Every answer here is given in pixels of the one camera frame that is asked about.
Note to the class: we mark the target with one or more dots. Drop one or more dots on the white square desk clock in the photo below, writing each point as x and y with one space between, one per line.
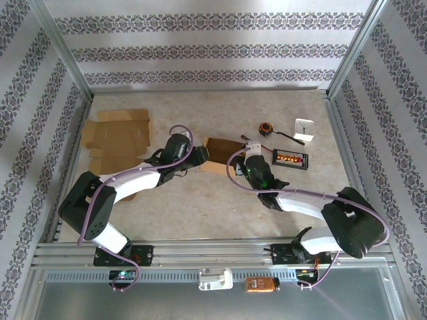
304 130

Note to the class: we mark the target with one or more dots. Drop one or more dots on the orange rectangular battery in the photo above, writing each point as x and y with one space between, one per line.
262 285

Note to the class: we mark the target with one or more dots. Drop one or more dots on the grey metal sheet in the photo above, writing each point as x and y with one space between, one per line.
200 306

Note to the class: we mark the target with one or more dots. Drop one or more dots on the aluminium front rail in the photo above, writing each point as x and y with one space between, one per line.
217 250

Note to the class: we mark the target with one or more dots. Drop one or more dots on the black board orange connectors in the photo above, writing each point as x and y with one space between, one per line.
290 159

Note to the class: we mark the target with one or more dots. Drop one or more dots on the aluminium frame post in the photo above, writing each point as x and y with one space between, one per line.
356 46
61 46

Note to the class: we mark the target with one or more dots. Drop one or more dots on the black orange tape measure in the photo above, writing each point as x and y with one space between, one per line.
266 129

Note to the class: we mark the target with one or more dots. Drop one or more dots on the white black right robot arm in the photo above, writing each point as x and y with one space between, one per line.
300 205

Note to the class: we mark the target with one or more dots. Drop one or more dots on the aluminium side rail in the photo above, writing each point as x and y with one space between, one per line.
75 150
341 133

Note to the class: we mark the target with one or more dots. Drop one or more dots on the white plastic holder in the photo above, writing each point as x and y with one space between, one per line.
215 280

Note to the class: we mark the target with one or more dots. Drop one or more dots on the aluminium back rail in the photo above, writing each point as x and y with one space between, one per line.
217 90

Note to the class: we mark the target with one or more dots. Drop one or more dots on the green circuit board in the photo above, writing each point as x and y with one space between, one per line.
123 274

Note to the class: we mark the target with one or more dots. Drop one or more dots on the brown corrugated cardboard box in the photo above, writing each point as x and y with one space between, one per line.
220 150
116 133

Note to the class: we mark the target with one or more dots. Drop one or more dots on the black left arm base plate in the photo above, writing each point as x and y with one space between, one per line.
146 255

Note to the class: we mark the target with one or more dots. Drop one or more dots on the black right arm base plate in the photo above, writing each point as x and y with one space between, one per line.
278 255

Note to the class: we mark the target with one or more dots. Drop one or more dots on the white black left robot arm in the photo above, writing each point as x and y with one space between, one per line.
133 181

